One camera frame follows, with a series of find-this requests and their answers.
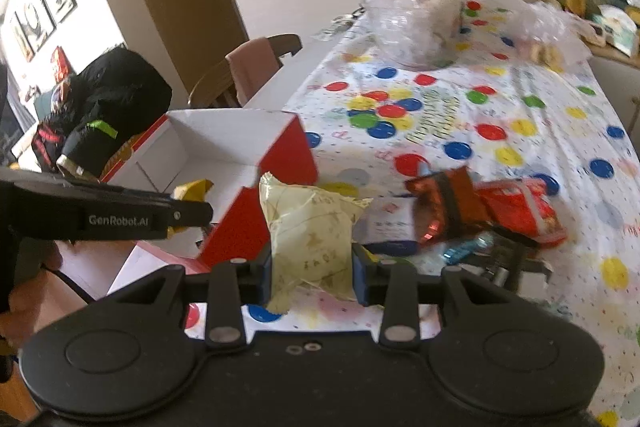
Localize orange foil packet black stripe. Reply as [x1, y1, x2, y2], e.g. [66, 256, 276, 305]
[404, 167, 493, 244]

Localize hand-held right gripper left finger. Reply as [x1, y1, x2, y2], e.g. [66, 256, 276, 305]
[107, 254, 274, 353]

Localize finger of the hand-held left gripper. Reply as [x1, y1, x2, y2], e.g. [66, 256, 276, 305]
[162, 196, 215, 229]

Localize white and blue snack packet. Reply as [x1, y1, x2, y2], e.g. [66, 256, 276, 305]
[359, 198, 422, 258]

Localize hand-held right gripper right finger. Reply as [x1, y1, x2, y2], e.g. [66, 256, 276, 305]
[351, 243, 506, 353]

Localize pink cloth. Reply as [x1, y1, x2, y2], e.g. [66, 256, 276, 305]
[225, 38, 280, 106]

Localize plastic bag of cookies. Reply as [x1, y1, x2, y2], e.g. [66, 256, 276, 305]
[510, 0, 594, 72]

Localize black jacket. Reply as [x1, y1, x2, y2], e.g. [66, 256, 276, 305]
[31, 46, 173, 180]

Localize red and white cardboard box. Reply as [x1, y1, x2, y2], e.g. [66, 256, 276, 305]
[97, 108, 320, 303]

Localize red printed box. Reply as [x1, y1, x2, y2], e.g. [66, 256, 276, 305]
[50, 47, 72, 78]

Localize small framed wall picture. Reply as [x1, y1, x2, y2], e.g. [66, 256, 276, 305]
[14, 2, 56, 54]

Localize balloon print tablecloth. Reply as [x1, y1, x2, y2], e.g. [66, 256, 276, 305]
[185, 0, 640, 427]

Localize red snack packet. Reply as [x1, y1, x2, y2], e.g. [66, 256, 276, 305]
[475, 179, 569, 249]

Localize light blue snack packet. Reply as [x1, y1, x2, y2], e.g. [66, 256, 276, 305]
[444, 232, 497, 266]

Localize wooden chair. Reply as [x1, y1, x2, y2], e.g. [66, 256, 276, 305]
[187, 34, 304, 108]

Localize white tissue pack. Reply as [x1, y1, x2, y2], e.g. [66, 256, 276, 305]
[594, 4, 639, 56]

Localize bright yellow snack packet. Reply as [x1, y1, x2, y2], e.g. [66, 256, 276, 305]
[169, 178, 216, 204]

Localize pale yellow snack packet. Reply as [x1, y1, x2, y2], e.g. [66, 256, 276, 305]
[257, 172, 374, 314]

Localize white cabinet wooden top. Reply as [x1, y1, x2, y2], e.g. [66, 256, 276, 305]
[586, 38, 640, 130]

